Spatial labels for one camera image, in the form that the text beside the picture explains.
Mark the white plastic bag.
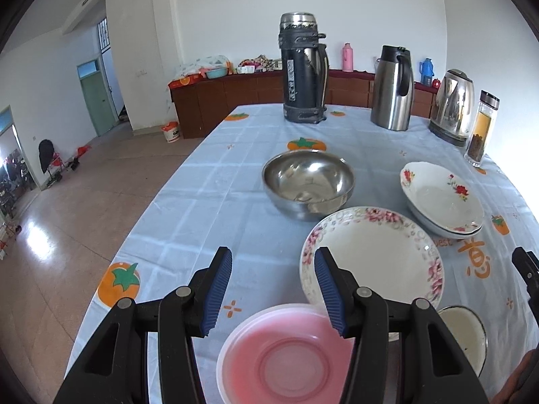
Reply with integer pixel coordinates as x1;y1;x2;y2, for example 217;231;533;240
176;56;231;78

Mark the black chair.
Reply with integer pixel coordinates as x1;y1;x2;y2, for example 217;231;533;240
39;139;65;179

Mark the pink floral ceramic plate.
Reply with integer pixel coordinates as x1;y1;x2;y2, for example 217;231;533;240
300;206;446;317

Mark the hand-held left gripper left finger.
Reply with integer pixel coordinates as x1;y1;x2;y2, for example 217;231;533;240
53;246;233;404

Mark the dark brown clothing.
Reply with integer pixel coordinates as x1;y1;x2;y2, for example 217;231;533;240
490;349;539;404

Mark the pink plastic bowl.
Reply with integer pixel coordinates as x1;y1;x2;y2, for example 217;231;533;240
216;303;358;404

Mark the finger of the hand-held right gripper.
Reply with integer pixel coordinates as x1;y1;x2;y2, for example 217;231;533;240
511;246;539;308

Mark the glass tea bottle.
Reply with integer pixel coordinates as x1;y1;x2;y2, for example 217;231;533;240
464;90;500;167

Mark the pile of colourful cloths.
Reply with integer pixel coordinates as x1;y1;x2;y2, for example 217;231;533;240
238;55;283;74

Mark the steel carafe black handle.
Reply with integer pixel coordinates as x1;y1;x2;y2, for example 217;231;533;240
371;45;415;131

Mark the large black thermos flask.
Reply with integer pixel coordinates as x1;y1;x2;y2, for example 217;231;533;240
279;12;328;125

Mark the white red-flower deep plate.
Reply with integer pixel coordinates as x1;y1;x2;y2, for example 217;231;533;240
400;161;485;233
406;206;483;239

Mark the green door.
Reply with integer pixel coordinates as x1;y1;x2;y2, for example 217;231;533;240
80;73;117;136

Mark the white enamel bowl dark rim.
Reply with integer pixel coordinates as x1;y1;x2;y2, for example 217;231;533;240
436;305;489;377

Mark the brown wooden cabinet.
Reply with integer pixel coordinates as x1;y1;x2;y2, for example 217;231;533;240
168;69;439;139

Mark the blue checked persimmon-print tablecloth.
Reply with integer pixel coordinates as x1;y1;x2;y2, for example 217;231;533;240
63;103;531;404

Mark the white plastic bucket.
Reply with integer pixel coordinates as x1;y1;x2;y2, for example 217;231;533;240
162;121;182;143

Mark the orange cardboard box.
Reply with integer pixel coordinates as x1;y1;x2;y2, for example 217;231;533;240
168;73;203;90

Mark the stainless steel electric kettle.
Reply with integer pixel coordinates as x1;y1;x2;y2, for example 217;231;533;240
429;68;475;147

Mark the stainless steel bowl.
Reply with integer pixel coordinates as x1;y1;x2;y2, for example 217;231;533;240
262;150;355;222

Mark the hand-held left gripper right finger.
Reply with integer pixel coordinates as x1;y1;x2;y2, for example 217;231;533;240
314;247;491;404

